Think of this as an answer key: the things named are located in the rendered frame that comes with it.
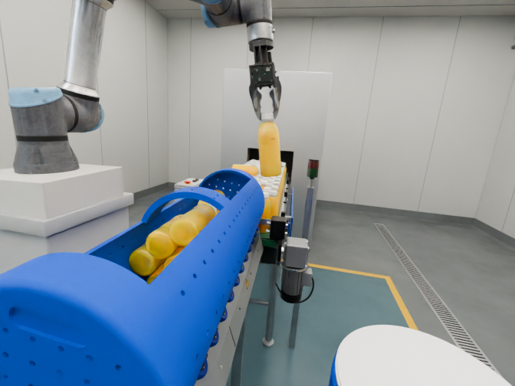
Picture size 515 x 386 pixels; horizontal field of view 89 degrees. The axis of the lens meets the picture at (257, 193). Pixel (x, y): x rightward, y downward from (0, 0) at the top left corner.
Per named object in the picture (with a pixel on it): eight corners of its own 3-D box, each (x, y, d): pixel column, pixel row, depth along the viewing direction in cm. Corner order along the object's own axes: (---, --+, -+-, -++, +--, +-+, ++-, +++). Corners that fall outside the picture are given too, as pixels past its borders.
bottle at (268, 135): (257, 175, 89) (253, 119, 85) (276, 173, 92) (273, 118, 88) (265, 178, 83) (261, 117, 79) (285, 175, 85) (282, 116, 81)
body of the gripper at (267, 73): (249, 87, 75) (245, 40, 72) (254, 90, 83) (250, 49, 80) (276, 84, 74) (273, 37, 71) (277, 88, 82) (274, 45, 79)
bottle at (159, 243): (142, 256, 62) (176, 229, 80) (171, 263, 61) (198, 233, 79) (145, 229, 60) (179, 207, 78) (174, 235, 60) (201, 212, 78)
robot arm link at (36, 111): (1, 135, 69) (-10, 80, 66) (45, 133, 82) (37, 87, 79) (44, 136, 69) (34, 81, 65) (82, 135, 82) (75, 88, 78)
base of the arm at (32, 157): (2, 171, 73) (-5, 134, 71) (60, 164, 87) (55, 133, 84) (34, 176, 68) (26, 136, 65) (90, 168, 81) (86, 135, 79)
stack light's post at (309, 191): (288, 348, 175) (307, 187, 150) (288, 343, 179) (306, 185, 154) (294, 348, 174) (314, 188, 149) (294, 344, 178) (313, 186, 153)
